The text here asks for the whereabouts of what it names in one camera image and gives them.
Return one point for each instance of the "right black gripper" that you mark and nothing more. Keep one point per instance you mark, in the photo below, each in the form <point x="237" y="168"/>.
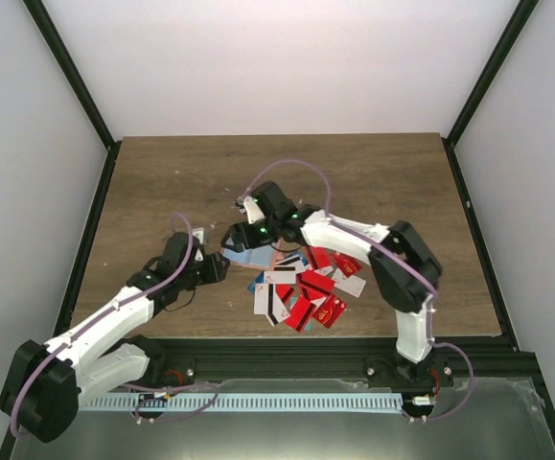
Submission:
<point x="242" y="241"/>

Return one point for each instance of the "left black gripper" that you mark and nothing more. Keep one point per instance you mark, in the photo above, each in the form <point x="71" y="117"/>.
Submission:
<point x="217" y="273"/>

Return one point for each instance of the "pink card holder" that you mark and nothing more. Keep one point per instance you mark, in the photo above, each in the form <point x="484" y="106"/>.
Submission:
<point x="263" y="258"/>

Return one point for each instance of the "white card black stripe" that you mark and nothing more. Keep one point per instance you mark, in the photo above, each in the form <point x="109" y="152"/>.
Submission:
<point x="296" y="260"/>
<point x="268" y="303"/>

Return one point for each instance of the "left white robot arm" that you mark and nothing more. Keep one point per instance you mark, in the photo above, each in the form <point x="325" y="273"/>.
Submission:
<point x="48" y="382"/>

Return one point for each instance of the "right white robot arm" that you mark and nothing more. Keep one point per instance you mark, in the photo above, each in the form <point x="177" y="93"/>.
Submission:
<point x="406" y="271"/>

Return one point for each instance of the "blue card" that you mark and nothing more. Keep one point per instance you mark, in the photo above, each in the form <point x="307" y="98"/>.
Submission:
<point x="258" y="280"/>

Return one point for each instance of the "white card centre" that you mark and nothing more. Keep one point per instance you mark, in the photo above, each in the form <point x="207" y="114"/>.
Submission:
<point x="281" y="275"/>

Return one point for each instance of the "red card upper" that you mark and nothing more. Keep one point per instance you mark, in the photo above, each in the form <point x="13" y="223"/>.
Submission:
<point x="318" y="257"/>

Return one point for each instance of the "red card black stripe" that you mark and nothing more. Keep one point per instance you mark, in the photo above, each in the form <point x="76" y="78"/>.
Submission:
<point x="314" y="281"/>

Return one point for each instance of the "red VIP card right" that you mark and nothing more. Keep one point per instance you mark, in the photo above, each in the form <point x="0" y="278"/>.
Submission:
<point x="348" y="265"/>

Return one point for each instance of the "red vip card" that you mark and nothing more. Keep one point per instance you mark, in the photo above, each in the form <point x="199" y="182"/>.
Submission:
<point x="329" y="311"/>
<point x="348" y="265"/>

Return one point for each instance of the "red VIP card front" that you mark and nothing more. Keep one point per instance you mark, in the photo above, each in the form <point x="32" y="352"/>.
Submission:
<point x="329" y="311"/>

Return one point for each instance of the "white card right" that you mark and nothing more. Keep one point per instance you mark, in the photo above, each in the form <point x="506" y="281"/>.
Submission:
<point x="352" y="285"/>

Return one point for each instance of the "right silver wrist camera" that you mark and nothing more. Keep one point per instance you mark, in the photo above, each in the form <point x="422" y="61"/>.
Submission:
<point x="248" y="206"/>

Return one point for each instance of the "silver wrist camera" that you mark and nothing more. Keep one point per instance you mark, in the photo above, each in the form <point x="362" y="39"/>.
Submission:
<point x="202" y="234"/>
<point x="248" y="206"/>

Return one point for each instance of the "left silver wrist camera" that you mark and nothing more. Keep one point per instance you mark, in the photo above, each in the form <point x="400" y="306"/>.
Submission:
<point x="202" y="234"/>

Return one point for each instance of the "light blue slotted cable duct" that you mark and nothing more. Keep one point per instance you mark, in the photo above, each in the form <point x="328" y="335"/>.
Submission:
<point x="252" y="402"/>

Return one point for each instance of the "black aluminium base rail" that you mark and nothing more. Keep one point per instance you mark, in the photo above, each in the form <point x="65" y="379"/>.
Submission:
<point x="341" y="358"/>

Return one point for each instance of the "left black frame post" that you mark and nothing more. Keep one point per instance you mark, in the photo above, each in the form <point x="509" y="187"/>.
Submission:
<point x="49" y="31"/>

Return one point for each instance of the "black frame post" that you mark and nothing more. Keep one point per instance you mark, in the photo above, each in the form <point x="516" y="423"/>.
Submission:
<point x="49" y="31"/>
<point x="501" y="51"/>

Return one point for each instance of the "right black frame post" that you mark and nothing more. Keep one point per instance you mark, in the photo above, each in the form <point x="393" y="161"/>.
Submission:
<point x="501" y="51"/>

